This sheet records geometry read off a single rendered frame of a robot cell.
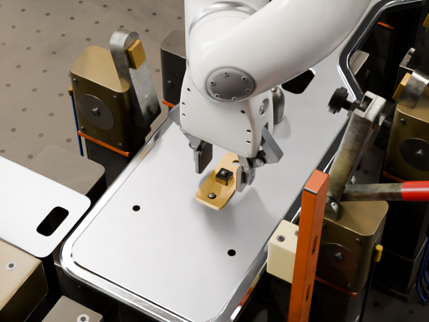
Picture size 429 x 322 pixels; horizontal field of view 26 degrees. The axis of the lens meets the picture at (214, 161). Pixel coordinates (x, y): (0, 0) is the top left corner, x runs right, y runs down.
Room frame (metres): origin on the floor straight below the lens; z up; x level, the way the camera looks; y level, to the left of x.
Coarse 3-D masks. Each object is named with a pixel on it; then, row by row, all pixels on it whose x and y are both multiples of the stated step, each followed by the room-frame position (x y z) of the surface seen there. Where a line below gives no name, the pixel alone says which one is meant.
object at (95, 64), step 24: (96, 48) 0.91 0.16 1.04; (72, 72) 0.86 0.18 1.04; (96, 72) 0.86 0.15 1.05; (72, 96) 0.87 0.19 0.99; (96, 96) 0.85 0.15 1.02; (120, 96) 0.83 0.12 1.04; (96, 120) 0.85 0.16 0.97; (120, 120) 0.83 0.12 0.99; (96, 144) 0.86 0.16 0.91; (120, 144) 0.83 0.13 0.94; (120, 168) 0.84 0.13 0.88
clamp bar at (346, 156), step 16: (336, 96) 0.65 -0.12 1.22; (368, 96) 0.65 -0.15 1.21; (352, 112) 0.64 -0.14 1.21; (368, 112) 0.63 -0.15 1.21; (352, 128) 0.63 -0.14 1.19; (368, 128) 0.62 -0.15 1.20; (384, 128) 0.63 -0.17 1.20; (352, 144) 0.63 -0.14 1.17; (336, 160) 0.63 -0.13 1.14; (352, 160) 0.63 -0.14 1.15; (336, 176) 0.63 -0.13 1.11; (352, 176) 0.65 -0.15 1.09; (336, 192) 0.63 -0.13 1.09
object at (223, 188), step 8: (224, 160) 0.75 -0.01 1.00; (232, 160) 0.75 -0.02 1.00; (216, 168) 0.74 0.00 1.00; (224, 168) 0.73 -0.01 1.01; (232, 168) 0.74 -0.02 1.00; (208, 176) 0.73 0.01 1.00; (216, 176) 0.72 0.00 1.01; (232, 176) 0.72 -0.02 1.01; (208, 184) 0.71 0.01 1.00; (216, 184) 0.71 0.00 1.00; (224, 184) 0.71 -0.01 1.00; (232, 184) 0.71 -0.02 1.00; (200, 192) 0.70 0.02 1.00; (208, 192) 0.70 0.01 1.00; (216, 192) 0.70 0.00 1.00; (224, 192) 0.70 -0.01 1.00; (232, 192) 0.70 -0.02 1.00; (200, 200) 0.69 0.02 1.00; (208, 200) 0.69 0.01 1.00; (216, 200) 0.69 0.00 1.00; (224, 200) 0.69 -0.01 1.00
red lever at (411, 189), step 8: (360, 184) 0.64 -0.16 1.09; (368, 184) 0.64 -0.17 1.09; (376, 184) 0.63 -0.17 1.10; (384, 184) 0.63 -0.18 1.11; (392, 184) 0.63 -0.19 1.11; (400, 184) 0.62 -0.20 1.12; (408, 184) 0.61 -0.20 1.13; (416, 184) 0.61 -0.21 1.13; (424, 184) 0.60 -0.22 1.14; (344, 192) 0.64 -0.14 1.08; (352, 192) 0.63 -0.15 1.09; (360, 192) 0.63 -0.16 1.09; (368, 192) 0.63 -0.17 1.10; (376, 192) 0.62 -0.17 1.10; (384, 192) 0.62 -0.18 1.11; (392, 192) 0.61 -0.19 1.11; (400, 192) 0.61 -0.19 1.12; (408, 192) 0.60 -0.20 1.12; (416, 192) 0.60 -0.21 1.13; (424, 192) 0.60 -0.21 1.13; (344, 200) 0.64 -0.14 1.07; (352, 200) 0.63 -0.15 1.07; (360, 200) 0.63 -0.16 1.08; (368, 200) 0.62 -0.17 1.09; (376, 200) 0.62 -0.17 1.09; (384, 200) 0.62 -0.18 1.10; (392, 200) 0.61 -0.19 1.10; (400, 200) 0.61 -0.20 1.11; (408, 200) 0.60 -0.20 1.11; (416, 200) 0.60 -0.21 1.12; (424, 200) 0.59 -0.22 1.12
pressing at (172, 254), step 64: (384, 0) 1.06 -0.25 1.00; (320, 64) 0.93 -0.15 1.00; (320, 128) 0.81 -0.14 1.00; (128, 192) 0.70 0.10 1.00; (192, 192) 0.70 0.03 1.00; (256, 192) 0.70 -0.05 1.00; (64, 256) 0.61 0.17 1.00; (128, 256) 0.61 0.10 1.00; (192, 256) 0.61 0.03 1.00; (256, 256) 0.61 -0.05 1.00; (192, 320) 0.53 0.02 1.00
